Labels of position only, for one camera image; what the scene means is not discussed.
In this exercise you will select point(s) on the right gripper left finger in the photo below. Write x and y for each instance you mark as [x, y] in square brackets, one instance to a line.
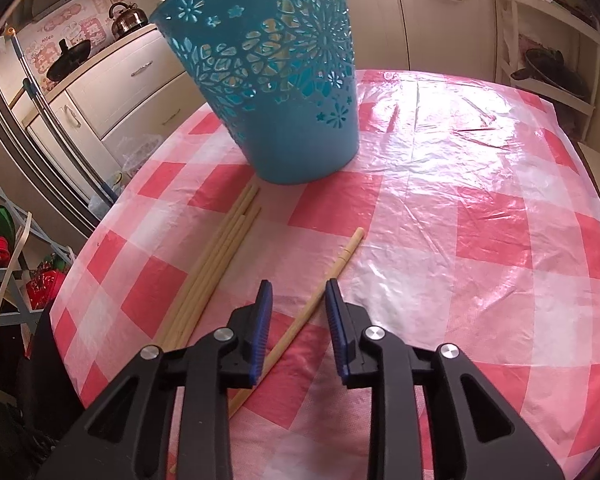
[125, 432]

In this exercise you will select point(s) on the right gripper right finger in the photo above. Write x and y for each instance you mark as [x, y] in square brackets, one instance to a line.
[474, 432]

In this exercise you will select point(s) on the wooden chopstick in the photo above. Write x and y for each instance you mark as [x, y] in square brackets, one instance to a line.
[200, 259]
[303, 264]
[205, 259]
[250, 215]
[188, 304]

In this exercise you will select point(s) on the lower kitchen cabinets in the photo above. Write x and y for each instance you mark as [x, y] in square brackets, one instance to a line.
[109, 79]

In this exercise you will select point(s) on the small clear waste bin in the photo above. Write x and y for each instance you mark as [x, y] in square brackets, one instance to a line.
[134, 152]

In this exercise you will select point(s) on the black frying pan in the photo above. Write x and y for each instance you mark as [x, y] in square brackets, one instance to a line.
[549, 66]

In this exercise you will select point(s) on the black wok on stove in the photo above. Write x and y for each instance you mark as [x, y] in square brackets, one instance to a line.
[69, 60]

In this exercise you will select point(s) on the steel kettle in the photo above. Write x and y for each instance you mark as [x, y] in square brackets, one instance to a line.
[126, 18]

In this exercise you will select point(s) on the blue perforated plastic bin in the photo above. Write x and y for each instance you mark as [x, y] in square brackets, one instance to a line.
[280, 75]

